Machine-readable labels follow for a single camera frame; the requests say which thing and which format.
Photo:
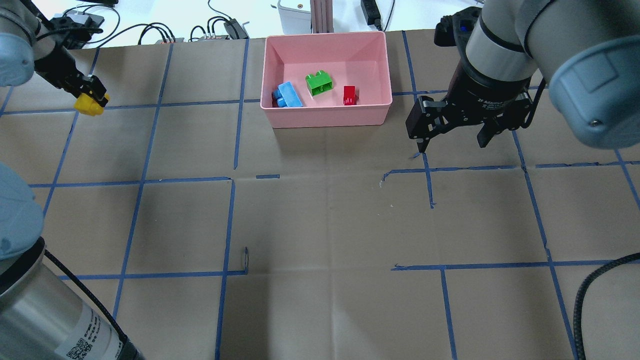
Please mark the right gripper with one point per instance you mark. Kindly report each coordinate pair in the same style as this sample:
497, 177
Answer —
484, 92

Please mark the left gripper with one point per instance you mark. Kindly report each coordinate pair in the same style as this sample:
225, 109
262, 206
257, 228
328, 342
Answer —
59, 65

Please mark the yellow two-stud block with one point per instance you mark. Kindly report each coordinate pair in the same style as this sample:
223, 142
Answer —
87, 106

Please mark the red block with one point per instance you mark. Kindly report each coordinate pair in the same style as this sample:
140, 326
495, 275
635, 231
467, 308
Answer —
350, 95

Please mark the green two-stud block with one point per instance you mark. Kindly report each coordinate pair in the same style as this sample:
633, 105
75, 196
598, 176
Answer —
319, 83

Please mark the blue three-stud block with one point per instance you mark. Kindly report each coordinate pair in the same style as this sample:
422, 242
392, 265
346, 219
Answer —
286, 97

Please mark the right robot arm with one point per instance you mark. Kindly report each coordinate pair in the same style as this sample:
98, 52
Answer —
585, 52

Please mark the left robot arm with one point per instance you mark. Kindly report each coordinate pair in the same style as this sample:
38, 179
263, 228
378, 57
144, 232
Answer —
46, 313

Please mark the pink plastic box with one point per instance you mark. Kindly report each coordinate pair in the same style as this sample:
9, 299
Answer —
351, 58

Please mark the white square box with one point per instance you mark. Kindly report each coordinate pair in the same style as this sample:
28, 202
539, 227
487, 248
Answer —
295, 16

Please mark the black usb hub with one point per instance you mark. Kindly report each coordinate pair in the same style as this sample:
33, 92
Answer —
74, 22

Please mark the black power adapter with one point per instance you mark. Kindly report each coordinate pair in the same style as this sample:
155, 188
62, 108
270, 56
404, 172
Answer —
371, 13

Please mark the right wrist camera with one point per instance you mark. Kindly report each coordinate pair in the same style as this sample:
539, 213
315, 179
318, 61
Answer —
452, 29

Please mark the aluminium frame post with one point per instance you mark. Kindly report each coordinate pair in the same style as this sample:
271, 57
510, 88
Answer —
322, 16

